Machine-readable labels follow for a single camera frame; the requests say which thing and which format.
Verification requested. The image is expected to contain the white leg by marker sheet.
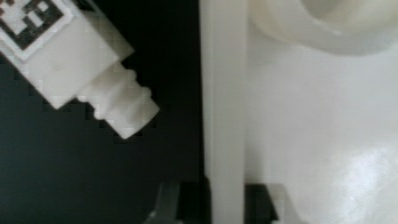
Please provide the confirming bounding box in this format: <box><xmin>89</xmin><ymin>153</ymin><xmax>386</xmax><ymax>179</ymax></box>
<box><xmin>0</xmin><ymin>0</ymin><xmax>159</xmax><ymax>137</ymax></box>

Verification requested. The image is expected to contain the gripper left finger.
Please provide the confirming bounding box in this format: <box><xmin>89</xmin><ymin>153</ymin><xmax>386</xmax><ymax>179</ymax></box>
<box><xmin>143</xmin><ymin>182</ymin><xmax>212</xmax><ymax>224</ymax></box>

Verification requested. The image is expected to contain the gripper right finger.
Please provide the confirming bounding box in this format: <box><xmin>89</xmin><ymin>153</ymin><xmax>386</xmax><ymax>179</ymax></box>
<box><xmin>244</xmin><ymin>183</ymin><xmax>297</xmax><ymax>224</ymax></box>

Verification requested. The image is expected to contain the white square tabletop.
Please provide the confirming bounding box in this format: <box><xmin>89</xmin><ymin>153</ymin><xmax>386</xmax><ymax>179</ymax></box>
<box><xmin>199</xmin><ymin>0</ymin><xmax>398</xmax><ymax>224</ymax></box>

